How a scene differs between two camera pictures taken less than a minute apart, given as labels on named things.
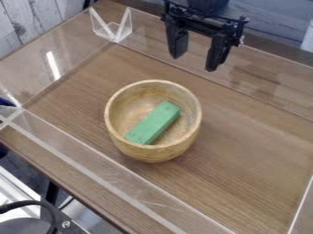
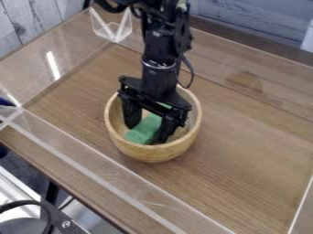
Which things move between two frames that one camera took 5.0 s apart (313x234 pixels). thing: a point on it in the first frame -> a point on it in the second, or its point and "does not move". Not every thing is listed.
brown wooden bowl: x=130 y=104 does not move
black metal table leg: x=52 y=193 does not move
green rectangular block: x=152 y=123 does not move
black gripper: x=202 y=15 -> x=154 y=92
